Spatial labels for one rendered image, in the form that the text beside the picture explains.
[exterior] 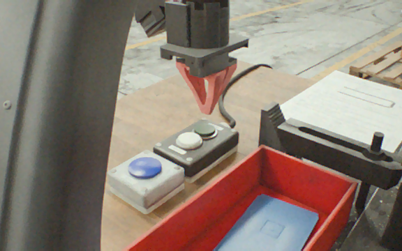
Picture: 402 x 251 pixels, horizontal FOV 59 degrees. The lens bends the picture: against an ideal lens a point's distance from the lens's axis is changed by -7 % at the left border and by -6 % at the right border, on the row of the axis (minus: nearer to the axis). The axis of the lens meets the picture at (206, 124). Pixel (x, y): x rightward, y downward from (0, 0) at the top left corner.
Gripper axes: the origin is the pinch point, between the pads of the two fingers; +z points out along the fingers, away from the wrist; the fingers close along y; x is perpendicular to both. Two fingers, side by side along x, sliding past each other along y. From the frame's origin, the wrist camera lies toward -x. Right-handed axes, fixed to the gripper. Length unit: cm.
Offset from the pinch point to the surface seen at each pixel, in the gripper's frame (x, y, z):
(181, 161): 1.8, 7.2, 4.0
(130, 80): -205, -150, 99
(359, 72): -54, -269, 90
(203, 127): -0.4, 0.2, 3.0
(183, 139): -0.2, 4.4, 3.0
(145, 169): 0.8, 12.1, 3.0
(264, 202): 12.9, 5.4, 5.9
